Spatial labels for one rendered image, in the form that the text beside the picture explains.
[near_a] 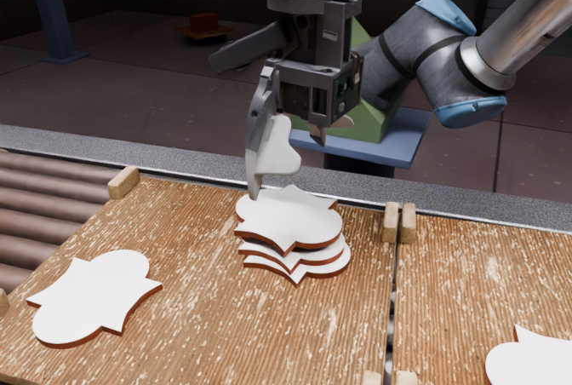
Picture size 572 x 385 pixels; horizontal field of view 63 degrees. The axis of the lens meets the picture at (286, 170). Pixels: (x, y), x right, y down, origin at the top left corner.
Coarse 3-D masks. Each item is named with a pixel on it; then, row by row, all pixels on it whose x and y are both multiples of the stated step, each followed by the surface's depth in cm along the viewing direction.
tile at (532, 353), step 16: (528, 336) 45; (544, 336) 45; (496, 352) 44; (512, 352) 44; (528, 352) 44; (544, 352) 44; (560, 352) 44; (496, 368) 42; (512, 368) 42; (528, 368) 42; (544, 368) 42; (560, 368) 42; (496, 384) 41; (512, 384) 41; (528, 384) 41; (544, 384) 41; (560, 384) 41
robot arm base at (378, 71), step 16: (352, 48) 99; (368, 48) 95; (384, 48) 92; (368, 64) 93; (384, 64) 92; (400, 64) 91; (368, 80) 94; (384, 80) 93; (400, 80) 94; (368, 96) 95; (384, 96) 97
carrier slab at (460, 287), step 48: (432, 240) 60; (480, 240) 60; (528, 240) 60; (432, 288) 52; (480, 288) 52; (528, 288) 52; (432, 336) 46; (480, 336) 46; (432, 384) 42; (480, 384) 42
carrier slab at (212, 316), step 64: (128, 192) 69; (192, 192) 69; (64, 256) 57; (192, 256) 57; (384, 256) 57; (0, 320) 48; (128, 320) 48; (192, 320) 48; (256, 320) 48; (320, 320) 48; (384, 320) 48; (64, 384) 42; (128, 384) 42; (192, 384) 42; (256, 384) 42; (320, 384) 42
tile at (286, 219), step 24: (264, 192) 62; (288, 192) 62; (240, 216) 58; (264, 216) 57; (288, 216) 57; (312, 216) 57; (336, 216) 57; (264, 240) 55; (288, 240) 53; (312, 240) 53; (336, 240) 55
